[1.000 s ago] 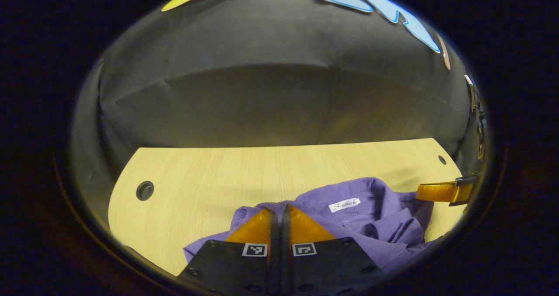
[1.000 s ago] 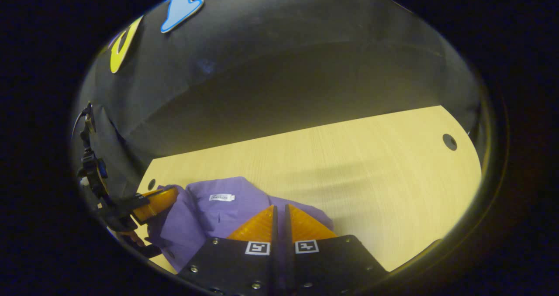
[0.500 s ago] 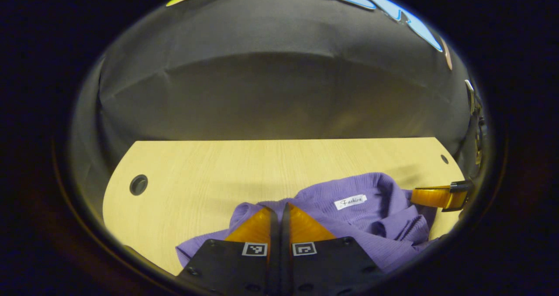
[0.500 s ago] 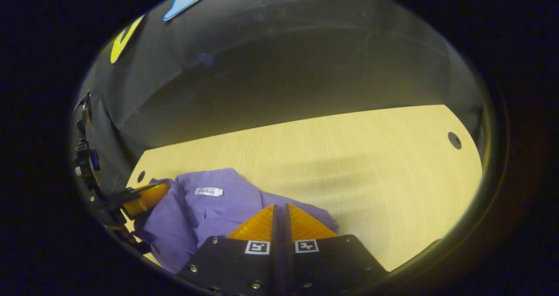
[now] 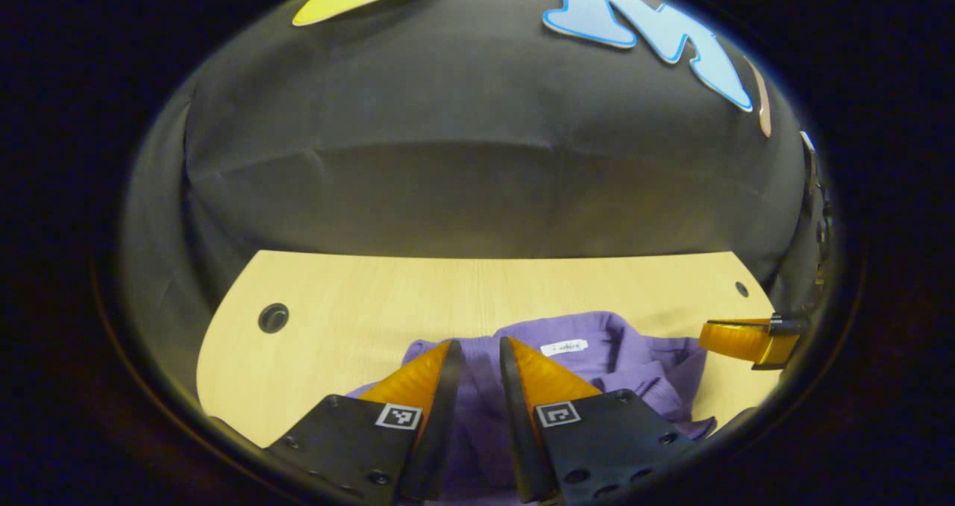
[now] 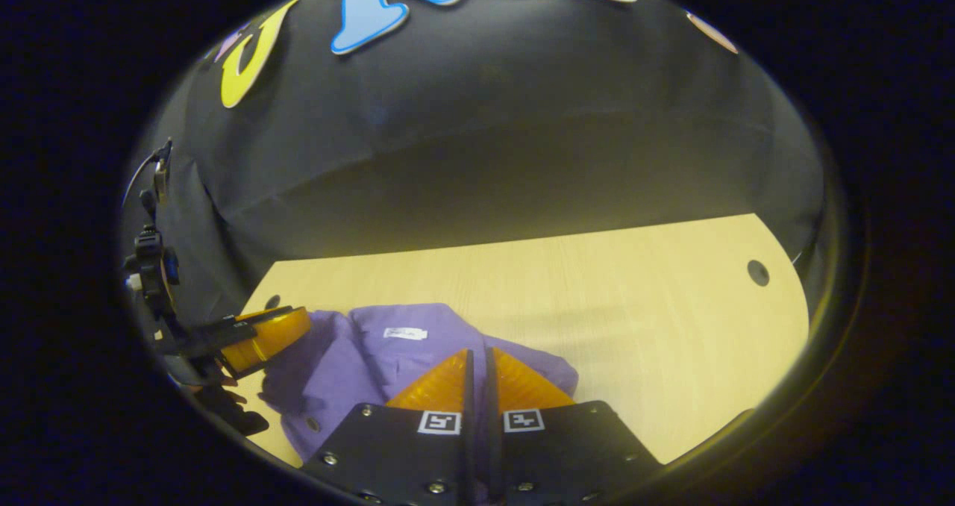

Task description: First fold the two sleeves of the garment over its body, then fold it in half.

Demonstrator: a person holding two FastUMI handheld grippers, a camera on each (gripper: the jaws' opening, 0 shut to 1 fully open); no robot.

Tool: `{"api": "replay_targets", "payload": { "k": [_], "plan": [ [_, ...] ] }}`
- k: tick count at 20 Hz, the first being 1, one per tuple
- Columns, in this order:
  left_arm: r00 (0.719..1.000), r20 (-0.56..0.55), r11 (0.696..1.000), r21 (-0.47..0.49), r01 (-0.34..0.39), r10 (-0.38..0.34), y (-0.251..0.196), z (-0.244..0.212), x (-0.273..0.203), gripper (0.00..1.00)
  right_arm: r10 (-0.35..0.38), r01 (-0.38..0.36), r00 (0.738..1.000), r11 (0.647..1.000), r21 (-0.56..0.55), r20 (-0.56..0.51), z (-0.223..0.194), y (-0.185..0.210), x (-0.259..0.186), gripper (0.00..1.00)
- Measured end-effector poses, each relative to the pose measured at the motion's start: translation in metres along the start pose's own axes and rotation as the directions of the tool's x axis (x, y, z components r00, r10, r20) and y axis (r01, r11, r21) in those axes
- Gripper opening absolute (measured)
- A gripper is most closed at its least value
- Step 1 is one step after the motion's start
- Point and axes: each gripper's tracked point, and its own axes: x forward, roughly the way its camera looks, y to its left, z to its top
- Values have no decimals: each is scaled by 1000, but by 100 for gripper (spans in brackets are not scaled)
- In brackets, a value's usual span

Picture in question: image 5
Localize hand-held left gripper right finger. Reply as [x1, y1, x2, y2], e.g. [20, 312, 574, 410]
[498, 336, 698, 503]

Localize black backdrop cloth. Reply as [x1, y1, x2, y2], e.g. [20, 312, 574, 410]
[123, 0, 829, 417]

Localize purple button shirt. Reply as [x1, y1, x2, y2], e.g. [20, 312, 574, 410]
[347, 310, 717, 506]

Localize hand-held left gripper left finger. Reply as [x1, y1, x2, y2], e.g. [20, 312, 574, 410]
[265, 340, 463, 503]

